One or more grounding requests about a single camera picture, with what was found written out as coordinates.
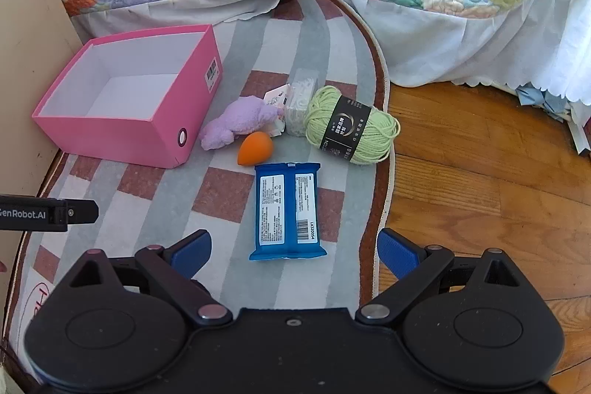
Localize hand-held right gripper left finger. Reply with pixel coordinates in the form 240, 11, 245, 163
59, 229, 233, 327

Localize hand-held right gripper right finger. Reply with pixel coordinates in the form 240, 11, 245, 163
355, 228, 533, 327

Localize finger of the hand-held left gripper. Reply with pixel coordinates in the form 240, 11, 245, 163
48, 199, 99, 232

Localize pink cardboard box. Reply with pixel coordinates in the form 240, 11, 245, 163
31, 25, 221, 169

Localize blue wet wipes pack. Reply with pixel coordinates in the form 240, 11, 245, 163
248, 162, 328, 262

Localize orange makeup sponge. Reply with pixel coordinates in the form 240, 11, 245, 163
237, 132, 274, 167

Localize purple plush toy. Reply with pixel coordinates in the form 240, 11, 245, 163
201, 95, 283, 151

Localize green yarn ball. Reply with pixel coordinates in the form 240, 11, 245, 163
305, 86, 400, 165

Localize clear orange tissue pack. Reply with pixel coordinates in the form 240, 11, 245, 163
284, 69, 319, 136

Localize beige wooden cabinet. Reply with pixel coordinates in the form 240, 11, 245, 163
0, 0, 86, 316

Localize striped rug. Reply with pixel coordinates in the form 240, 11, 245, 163
0, 0, 393, 376

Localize crumpled papers under bed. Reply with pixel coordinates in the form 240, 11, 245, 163
516, 82, 591, 155

